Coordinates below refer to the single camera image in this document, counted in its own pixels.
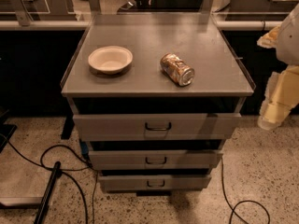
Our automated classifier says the grey drawer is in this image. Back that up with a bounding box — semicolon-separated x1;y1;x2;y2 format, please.
73;113;241;141
99;175;211;192
89;150;222;170

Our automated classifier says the grey metal post left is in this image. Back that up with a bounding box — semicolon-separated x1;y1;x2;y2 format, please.
9;0;32;26

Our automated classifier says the grey drawer cabinet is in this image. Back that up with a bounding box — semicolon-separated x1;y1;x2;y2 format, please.
60;12;257;198

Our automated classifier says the white paper bowl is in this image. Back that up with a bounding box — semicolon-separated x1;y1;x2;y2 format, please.
88;46;133;75

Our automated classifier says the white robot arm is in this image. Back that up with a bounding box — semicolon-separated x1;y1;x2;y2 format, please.
257;6;299;131

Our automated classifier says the crushed brown soda can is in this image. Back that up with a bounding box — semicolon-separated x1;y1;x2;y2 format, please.
160;53;195;87

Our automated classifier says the black cable floor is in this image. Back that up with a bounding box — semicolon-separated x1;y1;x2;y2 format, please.
220;158;271;224
0;133;99;224

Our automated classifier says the black cable left floor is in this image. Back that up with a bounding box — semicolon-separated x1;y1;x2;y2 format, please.
0;133;99;224

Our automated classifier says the grey top drawer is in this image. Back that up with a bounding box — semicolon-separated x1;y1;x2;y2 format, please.
73;113;241;141

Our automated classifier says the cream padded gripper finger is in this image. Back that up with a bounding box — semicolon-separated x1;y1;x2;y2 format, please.
257;65;299;131
257;26;279;49

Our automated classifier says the white horizontal rail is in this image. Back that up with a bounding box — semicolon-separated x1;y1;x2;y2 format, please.
0;21;281;31

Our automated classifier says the black metal stand leg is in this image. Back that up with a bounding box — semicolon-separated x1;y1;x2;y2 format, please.
0;161;63;224

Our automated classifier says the black cable right floor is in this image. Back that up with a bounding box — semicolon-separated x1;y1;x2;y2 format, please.
220;158;271;224

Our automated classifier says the grey bottom drawer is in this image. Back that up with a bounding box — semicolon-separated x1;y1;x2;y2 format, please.
99;175;211;192

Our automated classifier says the grey middle drawer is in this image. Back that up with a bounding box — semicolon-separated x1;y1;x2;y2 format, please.
89;150;222;170

